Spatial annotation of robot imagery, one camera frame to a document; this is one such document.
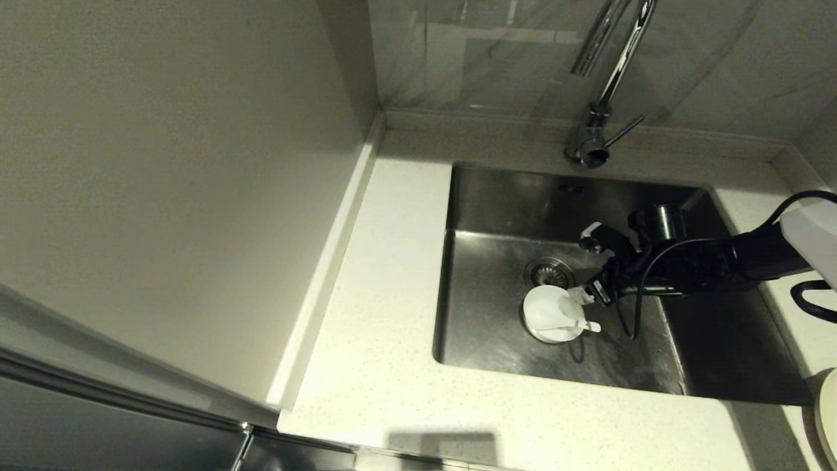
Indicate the stainless steel sink basin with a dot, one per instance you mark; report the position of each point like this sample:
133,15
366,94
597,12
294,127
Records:
497,327

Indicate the round metal drain strainer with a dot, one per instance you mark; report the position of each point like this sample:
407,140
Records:
548,271

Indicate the white ceramic spoon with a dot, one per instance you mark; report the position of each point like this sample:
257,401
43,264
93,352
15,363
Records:
569,322

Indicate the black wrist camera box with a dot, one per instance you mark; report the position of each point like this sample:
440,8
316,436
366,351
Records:
598,237

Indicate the tall grey metal appliance front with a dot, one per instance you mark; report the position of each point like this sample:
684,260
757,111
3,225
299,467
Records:
98,418

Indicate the grey base cabinet front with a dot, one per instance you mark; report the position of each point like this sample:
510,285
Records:
294,458

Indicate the white round plate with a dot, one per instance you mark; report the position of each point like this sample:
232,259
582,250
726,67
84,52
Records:
829,418

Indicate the small white bowl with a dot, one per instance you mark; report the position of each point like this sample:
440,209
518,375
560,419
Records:
543,307

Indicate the chrome gooseneck faucet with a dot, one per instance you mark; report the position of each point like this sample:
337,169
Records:
592,140

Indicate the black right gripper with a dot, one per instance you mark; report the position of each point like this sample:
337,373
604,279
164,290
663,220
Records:
621,275

